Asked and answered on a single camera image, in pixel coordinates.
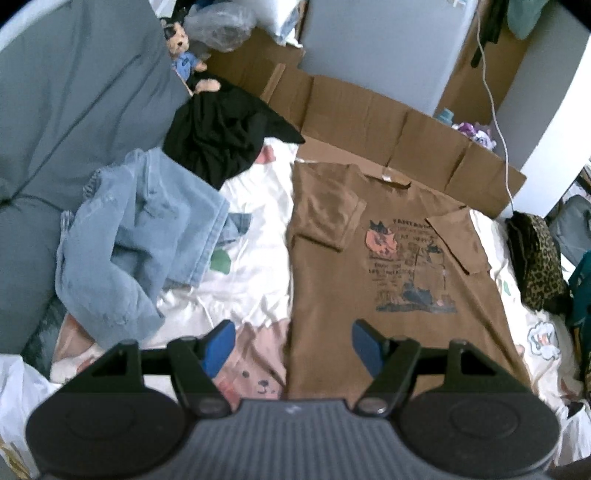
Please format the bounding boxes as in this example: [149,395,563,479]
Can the grey appliance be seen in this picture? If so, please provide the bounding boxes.
[298,0,481,116]

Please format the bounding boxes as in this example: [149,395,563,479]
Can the grey cushion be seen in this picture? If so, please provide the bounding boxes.
[0,0,192,365]

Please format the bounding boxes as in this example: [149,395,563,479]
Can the purple white packet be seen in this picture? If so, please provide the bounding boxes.
[452,121,497,151]

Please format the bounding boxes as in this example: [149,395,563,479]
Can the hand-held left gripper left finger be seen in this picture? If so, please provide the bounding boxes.
[62,319,237,418]

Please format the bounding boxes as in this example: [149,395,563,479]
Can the white pillow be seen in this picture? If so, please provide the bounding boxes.
[252,0,308,47]

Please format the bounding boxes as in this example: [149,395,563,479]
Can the teal printed cloth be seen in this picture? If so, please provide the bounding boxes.
[567,251,591,370]

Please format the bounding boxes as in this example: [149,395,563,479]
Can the flattened cardboard box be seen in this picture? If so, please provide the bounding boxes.
[205,32,528,219]

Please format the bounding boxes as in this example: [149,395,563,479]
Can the white bear print blanket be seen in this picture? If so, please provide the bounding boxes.
[48,136,585,411]

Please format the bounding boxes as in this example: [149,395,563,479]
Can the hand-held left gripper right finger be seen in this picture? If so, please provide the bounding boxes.
[352,318,536,418]

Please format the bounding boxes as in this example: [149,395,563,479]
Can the leopard print cloth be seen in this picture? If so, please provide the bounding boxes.
[505,212,571,315]

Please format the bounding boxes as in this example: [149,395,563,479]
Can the brown printed t-shirt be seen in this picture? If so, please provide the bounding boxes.
[285,159,532,402]

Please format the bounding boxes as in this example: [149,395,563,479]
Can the white cable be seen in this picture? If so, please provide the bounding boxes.
[473,28,518,217]

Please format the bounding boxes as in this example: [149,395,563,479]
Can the black hanging garment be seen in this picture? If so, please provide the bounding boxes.
[471,0,509,68]

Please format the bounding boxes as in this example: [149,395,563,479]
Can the teal hanging towel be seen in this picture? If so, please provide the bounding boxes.
[505,0,550,40]

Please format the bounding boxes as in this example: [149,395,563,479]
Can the light blue jeans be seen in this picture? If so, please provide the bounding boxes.
[54,148,254,350]

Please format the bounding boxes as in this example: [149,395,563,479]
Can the clear plastic bag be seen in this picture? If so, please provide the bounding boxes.
[185,2,257,51]

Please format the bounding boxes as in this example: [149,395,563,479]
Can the teddy bear in blue uniform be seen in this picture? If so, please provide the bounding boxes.
[159,21,221,95]

